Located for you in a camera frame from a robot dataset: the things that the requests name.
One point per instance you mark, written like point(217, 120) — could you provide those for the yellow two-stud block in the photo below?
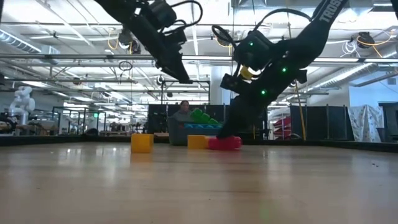
point(197, 142)
point(142, 143)

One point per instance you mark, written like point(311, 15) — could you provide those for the grey storage bin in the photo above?
point(178, 137)

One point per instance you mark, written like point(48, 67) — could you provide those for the white pillar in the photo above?
point(216, 90)

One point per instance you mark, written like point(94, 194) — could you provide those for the red shelf rack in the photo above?
point(281, 126)

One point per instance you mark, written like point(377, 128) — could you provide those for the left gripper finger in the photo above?
point(178, 72)

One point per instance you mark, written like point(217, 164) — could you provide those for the yellow tape piece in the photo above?
point(245, 73)

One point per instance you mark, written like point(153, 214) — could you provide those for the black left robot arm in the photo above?
point(130, 18)

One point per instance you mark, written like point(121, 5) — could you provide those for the white patterned cloth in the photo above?
point(365, 123)

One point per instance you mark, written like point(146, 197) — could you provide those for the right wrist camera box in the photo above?
point(253, 53)

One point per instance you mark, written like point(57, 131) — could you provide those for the person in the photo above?
point(183, 112)

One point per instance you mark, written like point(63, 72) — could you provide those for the long ceiling light bar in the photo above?
point(77, 57)

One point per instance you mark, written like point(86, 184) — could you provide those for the red two-stud block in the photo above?
point(230, 145)

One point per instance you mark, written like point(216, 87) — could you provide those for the small black ceiling reel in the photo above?
point(136, 48)

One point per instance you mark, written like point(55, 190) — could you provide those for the black metal rig frame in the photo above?
point(200, 81)

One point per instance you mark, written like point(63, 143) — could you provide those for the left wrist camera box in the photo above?
point(161, 14)

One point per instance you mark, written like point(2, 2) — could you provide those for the dark blue partition panels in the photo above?
point(317, 121)

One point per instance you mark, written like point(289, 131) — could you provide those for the black desk partition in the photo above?
point(158, 116)

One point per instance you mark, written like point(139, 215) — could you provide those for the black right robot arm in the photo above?
point(326, 15)

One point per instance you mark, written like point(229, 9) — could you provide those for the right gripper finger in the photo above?
point(242, 118)

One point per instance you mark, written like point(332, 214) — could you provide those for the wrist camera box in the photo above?
point(253, 53)
point(161, 14)

